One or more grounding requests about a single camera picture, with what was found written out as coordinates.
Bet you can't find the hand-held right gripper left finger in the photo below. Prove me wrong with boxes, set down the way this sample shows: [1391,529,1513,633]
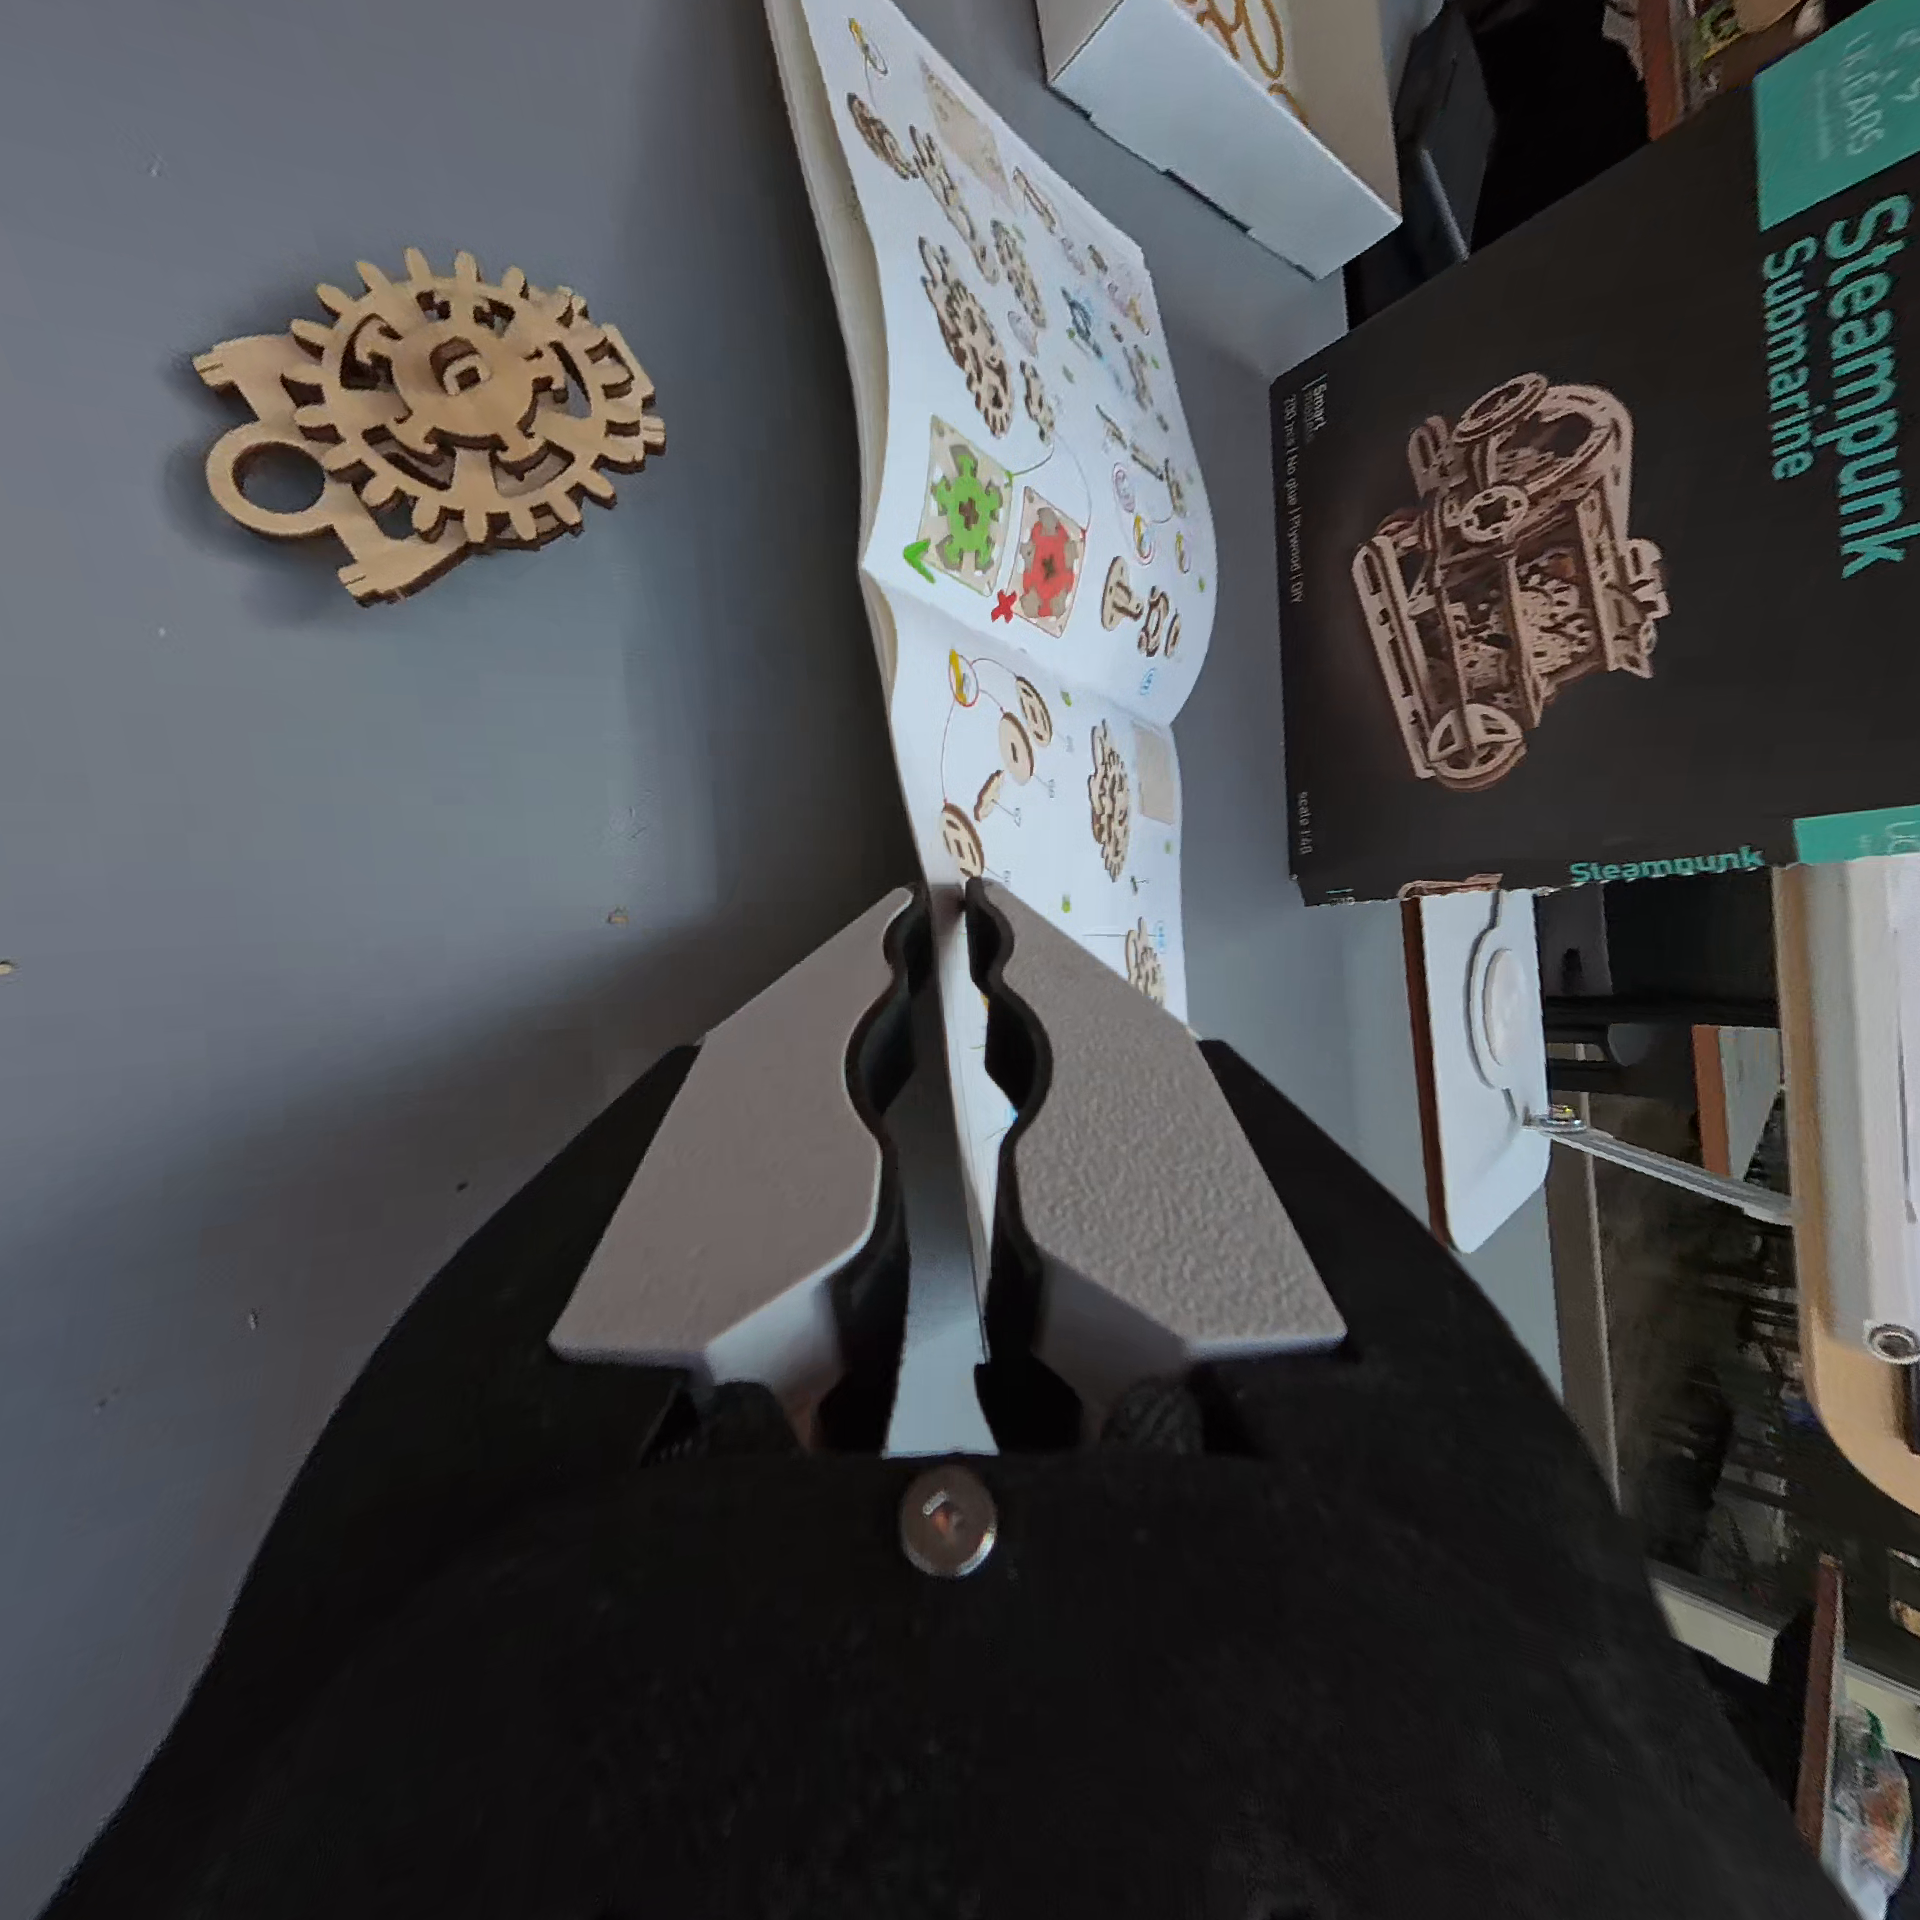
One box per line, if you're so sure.
[549,884,917,1454]

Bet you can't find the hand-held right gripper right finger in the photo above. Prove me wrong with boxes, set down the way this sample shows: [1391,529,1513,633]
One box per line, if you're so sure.
[970,880,1347,1445]

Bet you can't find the illustrated instruction booklet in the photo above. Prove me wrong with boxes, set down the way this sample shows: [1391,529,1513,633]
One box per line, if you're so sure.
[761,0,1221,1457]

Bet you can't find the black model kit box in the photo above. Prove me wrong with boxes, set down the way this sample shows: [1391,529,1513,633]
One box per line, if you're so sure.
[1267,0,1920,910]

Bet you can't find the wooden document stand white base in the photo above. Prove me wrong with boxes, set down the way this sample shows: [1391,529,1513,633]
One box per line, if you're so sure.
[1402,861,1920,1466]

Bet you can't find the wooden gear assembly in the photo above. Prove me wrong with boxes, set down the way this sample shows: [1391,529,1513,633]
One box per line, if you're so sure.
[192,246,666,606]

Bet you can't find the white cardboard tray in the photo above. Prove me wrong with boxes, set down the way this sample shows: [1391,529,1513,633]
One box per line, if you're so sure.
[1035,0,1403,282]

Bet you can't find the loose wooden rings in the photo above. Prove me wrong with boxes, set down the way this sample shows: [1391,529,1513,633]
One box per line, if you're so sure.
[1184,0,1304,96]

